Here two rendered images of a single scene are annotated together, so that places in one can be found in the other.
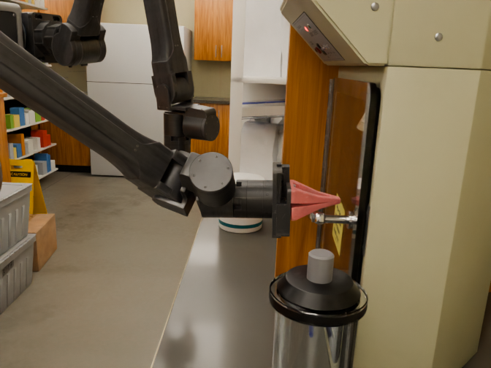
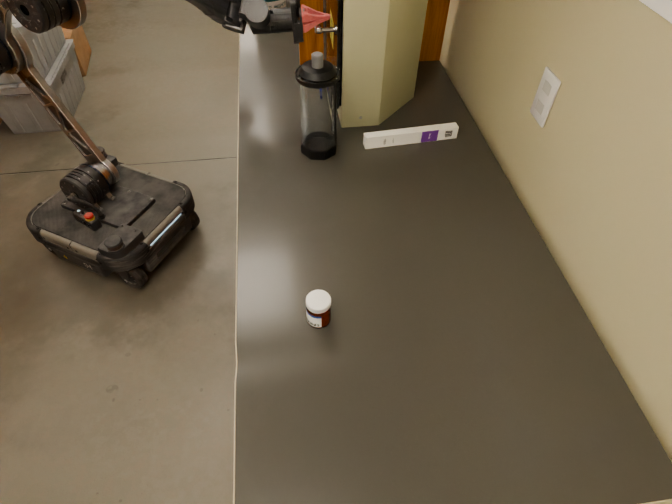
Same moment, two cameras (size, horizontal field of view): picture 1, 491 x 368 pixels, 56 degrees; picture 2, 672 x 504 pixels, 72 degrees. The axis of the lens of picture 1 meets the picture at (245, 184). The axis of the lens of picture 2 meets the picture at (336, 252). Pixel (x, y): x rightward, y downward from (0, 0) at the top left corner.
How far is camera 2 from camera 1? 67 cm
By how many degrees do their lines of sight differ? 35
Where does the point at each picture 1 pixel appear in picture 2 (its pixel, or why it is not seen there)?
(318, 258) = (315, 57)
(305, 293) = (311, 74)
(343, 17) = not seen: outside the picture
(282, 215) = (298, 30)
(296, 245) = (311, 41)
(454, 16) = not seen: outside the picture
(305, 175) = not seen: outside the picture
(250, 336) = (289, 102)
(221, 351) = (274, 111)
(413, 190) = (364, 12)
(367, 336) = (347, 93)
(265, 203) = (288, 23)
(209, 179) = (256, 15)
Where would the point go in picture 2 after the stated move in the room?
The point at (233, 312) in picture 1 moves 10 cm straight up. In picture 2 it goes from (276, 89) to (274, 59)
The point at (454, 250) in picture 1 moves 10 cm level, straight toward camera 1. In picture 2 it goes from (388, 43) to (377, 61)
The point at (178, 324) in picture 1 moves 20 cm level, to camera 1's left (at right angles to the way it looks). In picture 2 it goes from (246, 100) to (180, 104)
